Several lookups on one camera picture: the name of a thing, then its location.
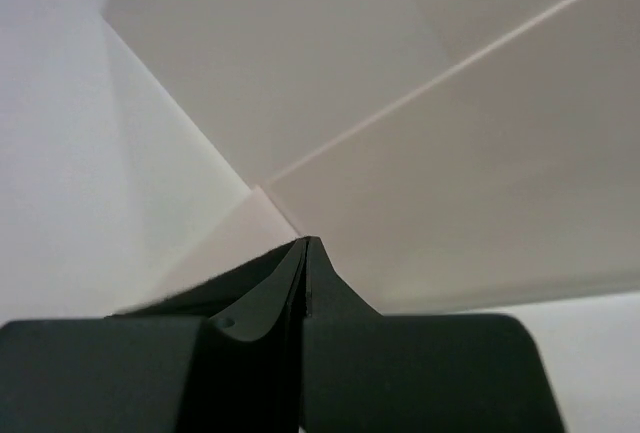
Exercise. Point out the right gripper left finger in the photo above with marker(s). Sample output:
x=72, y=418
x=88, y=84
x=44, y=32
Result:
x=236, y=371

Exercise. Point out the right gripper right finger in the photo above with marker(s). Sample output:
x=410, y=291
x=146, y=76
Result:
x=363, y=371

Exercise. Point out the black tank top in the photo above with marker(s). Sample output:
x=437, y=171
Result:
x=217, y=293

